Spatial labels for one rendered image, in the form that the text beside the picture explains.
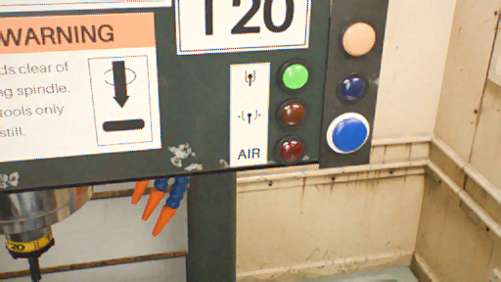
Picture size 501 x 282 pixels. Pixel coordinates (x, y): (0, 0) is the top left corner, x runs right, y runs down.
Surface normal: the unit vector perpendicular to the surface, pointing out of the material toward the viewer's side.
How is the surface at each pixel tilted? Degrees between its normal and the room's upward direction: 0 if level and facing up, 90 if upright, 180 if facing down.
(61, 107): 90
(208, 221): 90
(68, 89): 90
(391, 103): 90
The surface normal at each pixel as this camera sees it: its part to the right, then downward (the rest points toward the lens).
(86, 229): 0.23, 0.44
